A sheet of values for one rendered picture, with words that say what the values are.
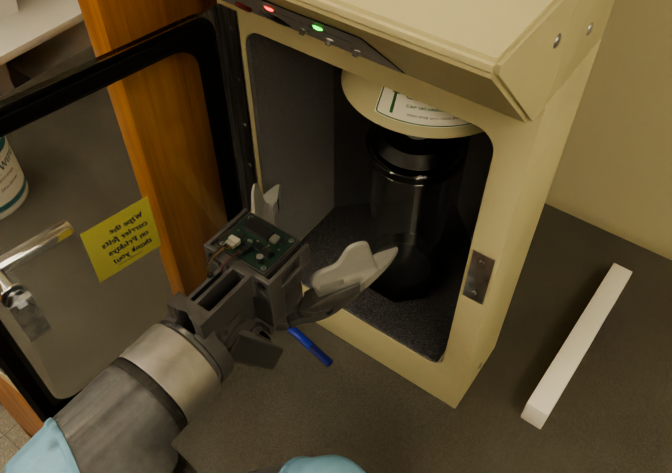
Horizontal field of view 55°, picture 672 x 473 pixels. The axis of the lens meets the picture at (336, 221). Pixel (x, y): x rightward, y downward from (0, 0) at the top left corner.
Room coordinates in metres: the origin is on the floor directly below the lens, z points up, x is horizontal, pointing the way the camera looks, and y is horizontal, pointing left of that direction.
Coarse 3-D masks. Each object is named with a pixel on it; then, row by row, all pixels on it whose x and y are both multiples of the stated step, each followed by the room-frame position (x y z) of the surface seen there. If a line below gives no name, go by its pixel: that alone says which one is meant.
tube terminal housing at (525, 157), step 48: (336, 48) 0.47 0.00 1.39; (576, 48) 0.39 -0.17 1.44; (432, 96) 0.42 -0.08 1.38; (576, 96) 0.44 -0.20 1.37; (528, 144) 0.37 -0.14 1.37; (528, 192) 0.39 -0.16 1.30; (480, 240) 0.38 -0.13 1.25; (528, 240) 0.44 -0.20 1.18; (384, 336) 0.43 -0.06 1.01; (480, 336) 0.38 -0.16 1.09; (432, 384) 0.39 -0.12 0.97
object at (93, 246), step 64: (192, 64) 0.51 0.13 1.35; (64, 128) 0.42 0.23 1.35; (128, 128) 0.46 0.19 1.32; (192, 128) 0.50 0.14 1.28; (0, 192) 0.37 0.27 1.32; (64, 192) 0.40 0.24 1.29; (128, 192) 0.44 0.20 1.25; (192, 192) 0.49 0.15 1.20; (0, 256) 0.35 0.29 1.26; (64, 256) 0.39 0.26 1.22; (128, 256) 0.43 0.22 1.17; (192, 256) 0.48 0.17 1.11; (64, 320) 0.37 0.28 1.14; (128, 320) 0.41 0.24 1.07; (64, 384) 0.35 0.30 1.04
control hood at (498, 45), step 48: (288, 0) 0.35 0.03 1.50; (336, 0) 0.33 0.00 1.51; (384, 0) 0.33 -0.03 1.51; (432, 0) 0.33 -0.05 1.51; (480, 0) 0.33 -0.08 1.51; (528, 0) 0.33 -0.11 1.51; (576, 0) 0.36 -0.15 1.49; (384, 48) 0.34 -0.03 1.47; (432, 48) 0.29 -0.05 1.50; (480, 48) 0.29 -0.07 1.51; (528, 48) 0.31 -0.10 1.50; (480, 96) 0.34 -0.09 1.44; (528, 96) 0.33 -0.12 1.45
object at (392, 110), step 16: (352, 80) 0.51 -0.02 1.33; (368, 80) 0.49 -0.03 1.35; (352, 96) 0.49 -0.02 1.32; (368, 96) 0.48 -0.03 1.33; (384, 96) 0.47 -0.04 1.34; (400, 96) 0.46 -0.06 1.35; (368, 112) 0.47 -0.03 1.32; (384, 112) 0.46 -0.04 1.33; (400, 112) 0.46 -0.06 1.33; (416, 112) 0.45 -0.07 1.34; (432, 112) 0.45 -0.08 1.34; (400, 128) 0.45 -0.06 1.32; (416, 128) 0.45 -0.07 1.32; (432, 128) 0.44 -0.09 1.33; (448, 128) 0.44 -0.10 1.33; (464, 128) 0.45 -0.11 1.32; (480, 128) 0.45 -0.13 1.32
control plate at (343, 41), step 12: (228, 0) 0.48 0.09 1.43; (240, 0) 0.45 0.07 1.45; (252, 0) 0.42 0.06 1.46; (264, 0) 0.39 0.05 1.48; (252, 12) 0.48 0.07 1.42; (276, 12) 0.41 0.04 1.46; (288, 12) 0.39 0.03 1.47; (300, 24) 0.41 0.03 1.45; (324, 24) 0.37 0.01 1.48; (312, 36) 0.44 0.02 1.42; (324, 36) 0.41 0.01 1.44; (336, 36) 0.38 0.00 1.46; (348, 36) 0.36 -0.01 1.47; (348, 48) 0.41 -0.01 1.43; (360, 48) 0.38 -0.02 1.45; (372, 48) 0.36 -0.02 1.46; (372, 60) 0.41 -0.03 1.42; (384, 60) 0.38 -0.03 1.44
